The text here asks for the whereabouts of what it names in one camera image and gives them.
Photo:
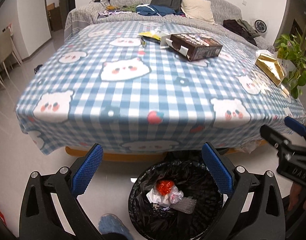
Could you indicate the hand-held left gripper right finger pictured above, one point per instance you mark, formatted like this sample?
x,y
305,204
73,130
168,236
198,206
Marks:
x,y
217,170

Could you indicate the potted green plant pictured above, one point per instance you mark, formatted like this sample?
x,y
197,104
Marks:
x,y
292,52

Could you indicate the beige pillow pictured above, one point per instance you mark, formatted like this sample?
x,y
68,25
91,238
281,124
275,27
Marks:
x,y
197,10

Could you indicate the wooden table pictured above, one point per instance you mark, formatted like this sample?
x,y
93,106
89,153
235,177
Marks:
x,y
118,156

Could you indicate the person's right hand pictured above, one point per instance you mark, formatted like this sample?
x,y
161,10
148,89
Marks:
x,y
296,195

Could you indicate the blue checked tablecloth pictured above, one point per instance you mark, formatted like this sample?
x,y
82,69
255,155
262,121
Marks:
x,y
168,85

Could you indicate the green cloth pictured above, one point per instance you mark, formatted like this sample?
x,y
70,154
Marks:
x,y
129,8

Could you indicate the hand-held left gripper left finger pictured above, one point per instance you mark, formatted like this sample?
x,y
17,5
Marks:
x,y
89,170

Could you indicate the small round fan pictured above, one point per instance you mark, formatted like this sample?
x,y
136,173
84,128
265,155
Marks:
x,y
259,25

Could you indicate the grey sofa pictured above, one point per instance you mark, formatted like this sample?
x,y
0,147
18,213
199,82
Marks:
x,y
217,10

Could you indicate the striped cloth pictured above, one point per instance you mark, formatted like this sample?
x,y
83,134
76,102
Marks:
x,y
108,15

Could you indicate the blue fuzzy slipper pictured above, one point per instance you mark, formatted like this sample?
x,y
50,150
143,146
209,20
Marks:
x,y
113,226

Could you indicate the brown printed carton box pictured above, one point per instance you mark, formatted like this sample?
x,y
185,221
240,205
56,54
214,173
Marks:
x,y
205,48

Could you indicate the trash bin with black bag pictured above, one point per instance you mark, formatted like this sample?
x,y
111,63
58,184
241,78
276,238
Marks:
x,y
143,205

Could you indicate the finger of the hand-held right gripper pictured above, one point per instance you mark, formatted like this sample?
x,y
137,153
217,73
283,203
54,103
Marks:
x,y
295,125
272,135

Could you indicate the gold tissue pack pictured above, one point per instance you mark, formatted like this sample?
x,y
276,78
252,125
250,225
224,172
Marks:
x,y
270,67

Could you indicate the white tissue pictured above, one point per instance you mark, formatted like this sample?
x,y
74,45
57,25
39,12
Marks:
x,y
154,197

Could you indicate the small pale wrapper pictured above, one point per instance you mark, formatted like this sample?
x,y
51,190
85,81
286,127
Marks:
x,y
284,90

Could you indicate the yellow wrapper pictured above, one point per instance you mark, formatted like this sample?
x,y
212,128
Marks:
x,y
150,35

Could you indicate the clear plastic bag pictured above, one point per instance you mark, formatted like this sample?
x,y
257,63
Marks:
x,y
175,196

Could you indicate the red plastic bag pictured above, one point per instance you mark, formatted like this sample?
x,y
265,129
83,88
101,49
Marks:
x,y
165,187

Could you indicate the black garment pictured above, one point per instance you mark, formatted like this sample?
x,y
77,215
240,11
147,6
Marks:
x,y
235,30

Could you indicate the blue jacket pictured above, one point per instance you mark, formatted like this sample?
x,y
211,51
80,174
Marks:
x,y
153,10

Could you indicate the white wall switch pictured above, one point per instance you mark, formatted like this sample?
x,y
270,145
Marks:
x,y
244,2

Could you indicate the olive jacket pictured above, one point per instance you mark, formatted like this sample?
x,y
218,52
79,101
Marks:
x,y
249,27

